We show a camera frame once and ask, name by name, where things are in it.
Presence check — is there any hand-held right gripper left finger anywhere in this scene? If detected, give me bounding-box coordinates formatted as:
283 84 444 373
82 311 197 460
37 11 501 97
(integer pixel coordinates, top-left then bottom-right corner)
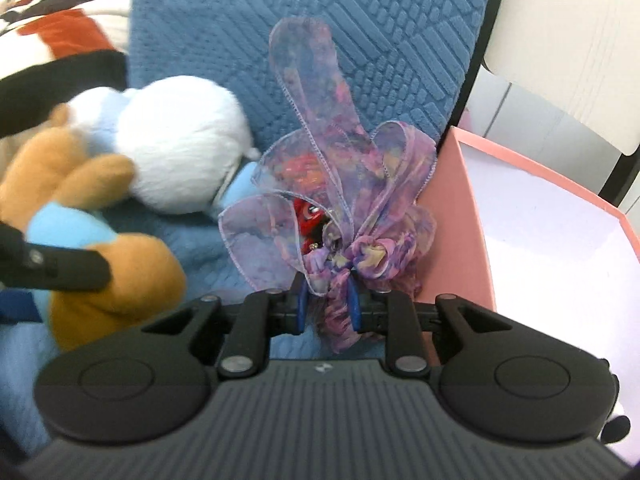
141 272 309 379

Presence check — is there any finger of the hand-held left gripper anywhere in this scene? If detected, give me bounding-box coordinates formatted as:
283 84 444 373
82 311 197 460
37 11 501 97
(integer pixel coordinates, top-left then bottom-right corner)
0 220 112 294

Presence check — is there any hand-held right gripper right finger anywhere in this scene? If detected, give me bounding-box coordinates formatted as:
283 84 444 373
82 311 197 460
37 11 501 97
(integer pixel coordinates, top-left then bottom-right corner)
349 279 514 377

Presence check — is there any brown and blue plush toy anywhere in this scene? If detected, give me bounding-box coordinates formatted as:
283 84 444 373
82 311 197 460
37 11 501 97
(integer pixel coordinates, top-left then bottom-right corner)
0 104 189 354

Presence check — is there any pink cardboard box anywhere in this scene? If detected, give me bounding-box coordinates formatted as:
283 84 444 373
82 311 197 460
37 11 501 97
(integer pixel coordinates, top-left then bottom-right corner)
414 125 640 463

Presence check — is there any purple sheer ribbon bow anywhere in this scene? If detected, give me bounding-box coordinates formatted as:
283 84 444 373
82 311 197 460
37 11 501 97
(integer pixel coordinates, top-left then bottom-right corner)
218 17 439 357

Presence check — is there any small red toy figure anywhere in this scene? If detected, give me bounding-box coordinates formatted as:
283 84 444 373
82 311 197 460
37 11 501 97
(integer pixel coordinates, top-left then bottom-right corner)
292 197 332 256

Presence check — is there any white and blue plush toy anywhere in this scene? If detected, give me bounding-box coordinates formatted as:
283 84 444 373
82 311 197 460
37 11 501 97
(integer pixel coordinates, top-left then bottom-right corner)
66 75 262 216

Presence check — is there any printed blanket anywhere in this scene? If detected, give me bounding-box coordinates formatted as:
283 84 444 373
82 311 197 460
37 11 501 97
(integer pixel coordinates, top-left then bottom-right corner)
0 0 137 139

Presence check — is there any blue quilted cover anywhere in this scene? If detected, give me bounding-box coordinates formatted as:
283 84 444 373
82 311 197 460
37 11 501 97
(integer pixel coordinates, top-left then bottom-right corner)
0 0 501 443

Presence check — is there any white chair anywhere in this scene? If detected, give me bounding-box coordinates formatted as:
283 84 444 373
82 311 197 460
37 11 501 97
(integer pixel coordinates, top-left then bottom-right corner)
465 0 640 207

